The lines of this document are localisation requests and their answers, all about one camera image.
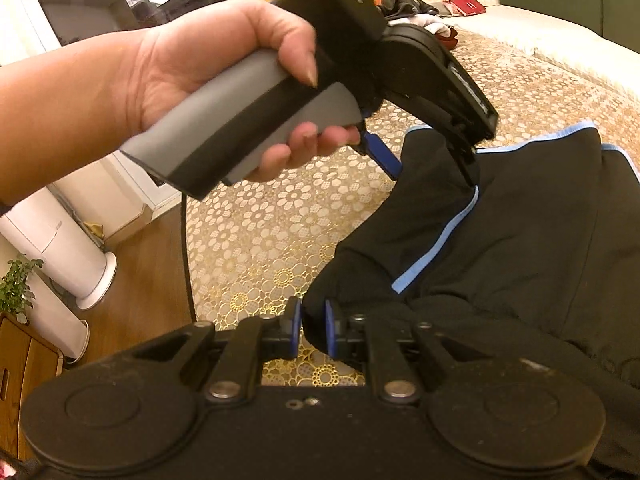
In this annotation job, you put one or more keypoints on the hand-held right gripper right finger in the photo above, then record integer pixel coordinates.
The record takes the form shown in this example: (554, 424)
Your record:
(330, 330)

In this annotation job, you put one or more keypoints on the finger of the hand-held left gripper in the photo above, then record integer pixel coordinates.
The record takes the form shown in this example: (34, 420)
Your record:
(382, 155)
(465, 162)

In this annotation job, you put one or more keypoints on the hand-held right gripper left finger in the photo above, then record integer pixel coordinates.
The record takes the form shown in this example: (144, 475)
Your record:
(295, 330)

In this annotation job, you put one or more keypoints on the black garment with blue trim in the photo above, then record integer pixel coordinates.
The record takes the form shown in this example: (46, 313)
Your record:
(500, 260)

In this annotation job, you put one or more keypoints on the person's left forearm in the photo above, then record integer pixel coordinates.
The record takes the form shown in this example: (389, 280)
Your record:
(55, 125)

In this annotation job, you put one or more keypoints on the person's left hand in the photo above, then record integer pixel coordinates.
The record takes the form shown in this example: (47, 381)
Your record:
(200, 55)

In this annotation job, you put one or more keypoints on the dark striped garment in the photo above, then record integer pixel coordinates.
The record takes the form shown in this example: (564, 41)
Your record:
(407, 7)

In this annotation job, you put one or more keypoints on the cream folded garment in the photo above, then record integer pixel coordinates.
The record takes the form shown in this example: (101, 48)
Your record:
(425, 24)

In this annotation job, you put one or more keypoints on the maroon folded garment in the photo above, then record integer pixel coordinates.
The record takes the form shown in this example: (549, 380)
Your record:
(447, 39)

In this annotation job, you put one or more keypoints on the gold floral lace tablecloth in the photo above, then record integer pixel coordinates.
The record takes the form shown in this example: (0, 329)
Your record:
(260, 220)

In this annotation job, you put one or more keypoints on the red booklet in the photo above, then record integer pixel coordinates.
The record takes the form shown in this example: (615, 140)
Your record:
(467, 6)

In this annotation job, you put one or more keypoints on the white cylindrical floor appliance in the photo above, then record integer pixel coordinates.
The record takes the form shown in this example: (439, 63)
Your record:
(57, 320)

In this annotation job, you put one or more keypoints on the white tower appliance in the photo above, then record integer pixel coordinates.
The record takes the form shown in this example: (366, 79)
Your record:
(55, 240)

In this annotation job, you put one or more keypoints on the wooden cabinet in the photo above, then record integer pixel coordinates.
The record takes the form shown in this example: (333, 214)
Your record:
(25, 375)

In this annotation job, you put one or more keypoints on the green potted plant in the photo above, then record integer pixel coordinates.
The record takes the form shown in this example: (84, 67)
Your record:
(17, 285)

